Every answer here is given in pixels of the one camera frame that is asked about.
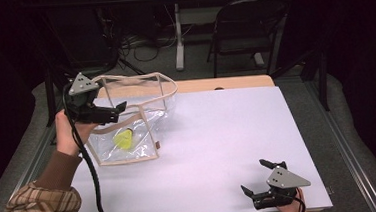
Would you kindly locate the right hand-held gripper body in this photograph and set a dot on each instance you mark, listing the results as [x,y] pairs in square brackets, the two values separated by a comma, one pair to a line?
[286,178]

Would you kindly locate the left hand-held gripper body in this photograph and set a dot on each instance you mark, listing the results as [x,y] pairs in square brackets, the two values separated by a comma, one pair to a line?
[81,85]

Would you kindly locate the yellow shuttlecock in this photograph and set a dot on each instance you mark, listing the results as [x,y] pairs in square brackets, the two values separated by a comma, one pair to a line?
[124,139]

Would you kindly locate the clear bag with beige trim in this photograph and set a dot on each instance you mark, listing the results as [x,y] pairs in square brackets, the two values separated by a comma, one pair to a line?
[145,142]

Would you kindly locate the person's right hand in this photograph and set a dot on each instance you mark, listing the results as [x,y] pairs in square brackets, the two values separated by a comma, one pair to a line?
[293,210]

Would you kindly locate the person's left hand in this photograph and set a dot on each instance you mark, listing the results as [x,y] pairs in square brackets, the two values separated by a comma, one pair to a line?
[65,136]

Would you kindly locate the white table mat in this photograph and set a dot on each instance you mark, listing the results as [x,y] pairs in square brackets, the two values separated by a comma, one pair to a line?
[212,144]

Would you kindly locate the white desk with metal leg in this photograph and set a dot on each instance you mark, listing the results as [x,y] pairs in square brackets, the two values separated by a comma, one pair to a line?
[179,49]

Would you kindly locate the black folding chair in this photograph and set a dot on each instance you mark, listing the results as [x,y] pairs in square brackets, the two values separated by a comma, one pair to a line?
[246,18]

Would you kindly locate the black metal frame post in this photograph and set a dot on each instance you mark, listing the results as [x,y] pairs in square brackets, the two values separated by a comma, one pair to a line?
[49,92]

